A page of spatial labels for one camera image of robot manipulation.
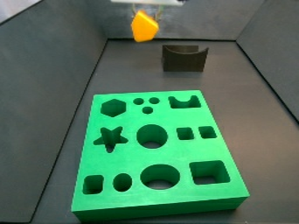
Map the black L-shaped fixture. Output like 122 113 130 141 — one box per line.
162 45 209 72

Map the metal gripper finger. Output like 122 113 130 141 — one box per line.
153 5 164 22
132 3 136 15

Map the yellow three prong object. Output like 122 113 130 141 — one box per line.
130 10 158 42

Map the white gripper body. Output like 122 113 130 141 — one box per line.
109 0 186 6

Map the green foam shape board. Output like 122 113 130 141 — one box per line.
70 90 248 222

